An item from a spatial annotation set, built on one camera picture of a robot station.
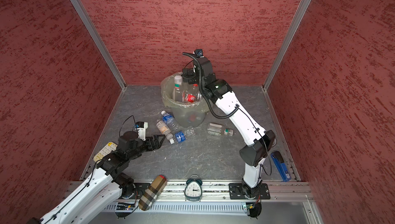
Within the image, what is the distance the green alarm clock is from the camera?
2.33 ft

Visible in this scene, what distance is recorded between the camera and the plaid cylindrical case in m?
0.69

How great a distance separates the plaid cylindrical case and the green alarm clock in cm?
12
